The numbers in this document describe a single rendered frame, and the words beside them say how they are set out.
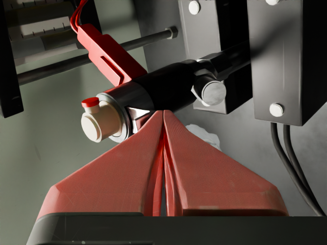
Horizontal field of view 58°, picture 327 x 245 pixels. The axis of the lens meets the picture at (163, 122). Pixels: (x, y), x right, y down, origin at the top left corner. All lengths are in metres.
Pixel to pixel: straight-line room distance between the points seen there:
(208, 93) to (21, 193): 0.35
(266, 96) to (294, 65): 0.03
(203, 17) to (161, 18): 0.25
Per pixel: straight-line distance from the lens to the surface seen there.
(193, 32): 0.25
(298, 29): 0.21
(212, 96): 0.16
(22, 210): 0.47
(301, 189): 0.22
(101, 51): 0.18
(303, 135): 0.41
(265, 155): 0.45
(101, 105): 0.15
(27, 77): 0.34
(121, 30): 0.51
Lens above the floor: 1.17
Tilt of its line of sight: 38 degrees down
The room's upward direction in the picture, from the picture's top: 120 degrees counter-clockwise
